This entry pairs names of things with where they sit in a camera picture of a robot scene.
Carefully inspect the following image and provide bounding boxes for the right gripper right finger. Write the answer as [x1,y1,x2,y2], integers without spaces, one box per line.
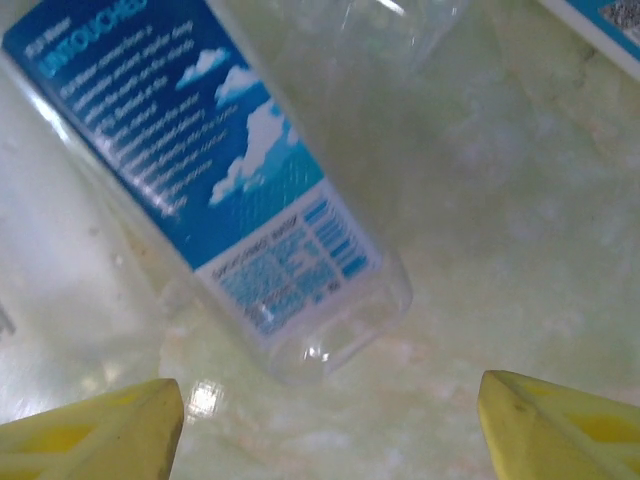
[477,369,640,480]

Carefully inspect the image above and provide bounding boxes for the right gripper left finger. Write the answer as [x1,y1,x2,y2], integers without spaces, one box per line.
[0,378,184,480]

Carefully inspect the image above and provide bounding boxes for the square bottle blue cloud label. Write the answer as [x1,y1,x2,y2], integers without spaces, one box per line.
[0,0,415,389]

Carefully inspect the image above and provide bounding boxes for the clear unlabelled bottle white cap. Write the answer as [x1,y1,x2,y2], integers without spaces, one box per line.
[209,0,474,76]

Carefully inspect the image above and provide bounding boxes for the white storage box blue lid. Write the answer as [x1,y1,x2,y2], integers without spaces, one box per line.
[537,0,640,82]

